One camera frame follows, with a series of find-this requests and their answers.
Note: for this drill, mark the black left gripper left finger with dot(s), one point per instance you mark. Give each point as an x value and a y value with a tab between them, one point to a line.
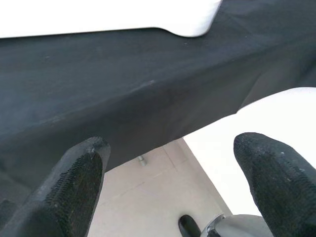
61	197

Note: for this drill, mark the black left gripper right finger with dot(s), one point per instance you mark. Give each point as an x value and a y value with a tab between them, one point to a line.
284	192

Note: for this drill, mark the white plastic children table top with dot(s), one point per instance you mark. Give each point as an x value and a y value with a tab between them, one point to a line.
98	14

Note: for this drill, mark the grey black robot right foot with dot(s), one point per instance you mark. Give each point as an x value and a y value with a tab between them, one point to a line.
187	227

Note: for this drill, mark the black tablecloth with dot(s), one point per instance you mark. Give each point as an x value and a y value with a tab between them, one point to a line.
148	86

